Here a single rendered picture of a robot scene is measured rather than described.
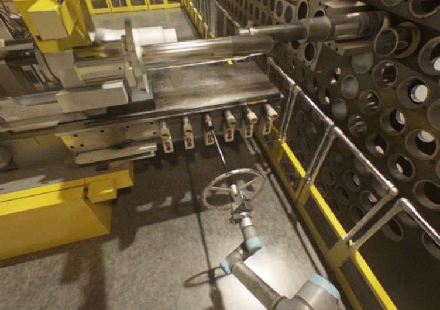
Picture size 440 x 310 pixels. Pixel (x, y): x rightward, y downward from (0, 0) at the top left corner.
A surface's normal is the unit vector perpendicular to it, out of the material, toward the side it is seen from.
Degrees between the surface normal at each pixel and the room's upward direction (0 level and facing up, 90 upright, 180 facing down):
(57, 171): 0
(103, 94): 90
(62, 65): 87
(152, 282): 0
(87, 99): 90
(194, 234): 0
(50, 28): 90
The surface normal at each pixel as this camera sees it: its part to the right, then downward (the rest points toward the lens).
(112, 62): 0.26, 0.69
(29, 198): 0.00, -0.70
